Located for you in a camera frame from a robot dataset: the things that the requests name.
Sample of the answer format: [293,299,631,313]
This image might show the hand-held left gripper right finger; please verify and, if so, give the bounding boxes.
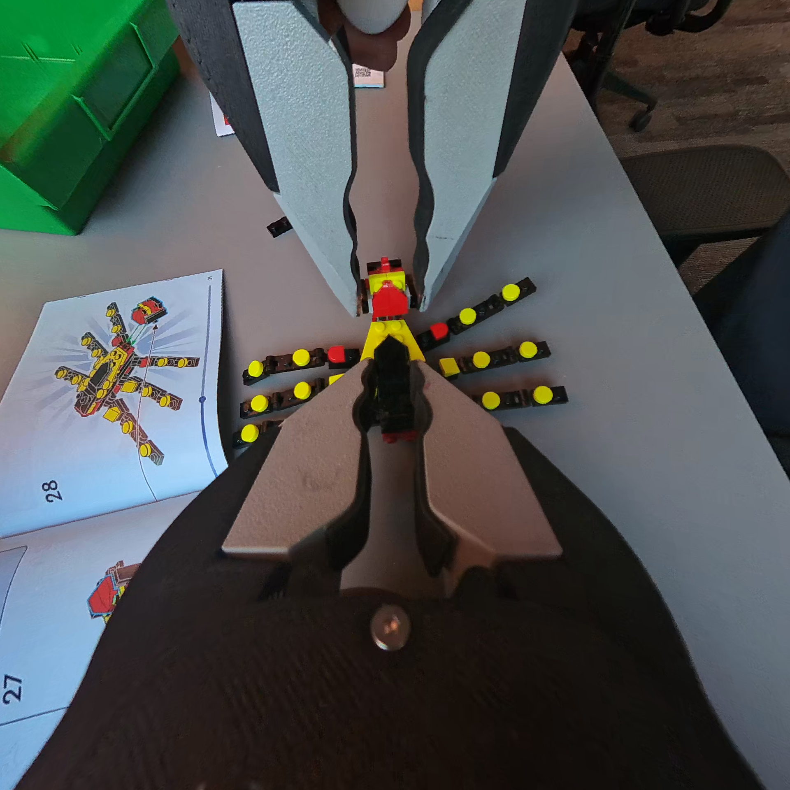
[412,363,564,596]

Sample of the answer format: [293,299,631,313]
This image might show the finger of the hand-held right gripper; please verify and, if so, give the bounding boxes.
[407,0,527,311]
[233,0,363,318]

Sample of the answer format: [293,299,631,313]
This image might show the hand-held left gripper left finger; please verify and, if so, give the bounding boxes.
[221,361,380,599]

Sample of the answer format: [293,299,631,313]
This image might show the lego spider body with legs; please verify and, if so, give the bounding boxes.
[233,278,569,446]

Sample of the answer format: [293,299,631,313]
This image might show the red yellow lego spider head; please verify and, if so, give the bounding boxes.
[364,255,416,321]

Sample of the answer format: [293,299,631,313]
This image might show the lego instruction booklet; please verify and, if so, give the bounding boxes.
[0,268,230,790]

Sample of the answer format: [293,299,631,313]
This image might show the person's right hand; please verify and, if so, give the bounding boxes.
[321,0,413,70]

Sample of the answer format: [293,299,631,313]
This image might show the white leaflet with red logo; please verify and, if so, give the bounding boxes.
[210,93,249,138]

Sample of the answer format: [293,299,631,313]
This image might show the green plastic bin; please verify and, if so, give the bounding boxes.
[0,0,181,236]

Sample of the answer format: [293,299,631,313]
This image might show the black office chair with wheels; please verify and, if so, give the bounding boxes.
[565,0,738,132]

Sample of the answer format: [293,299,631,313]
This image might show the grey mesh chair seat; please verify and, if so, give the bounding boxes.
[620,145,790,249]

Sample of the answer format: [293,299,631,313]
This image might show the dark blue chair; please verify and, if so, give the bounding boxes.
[691,213,790,479]

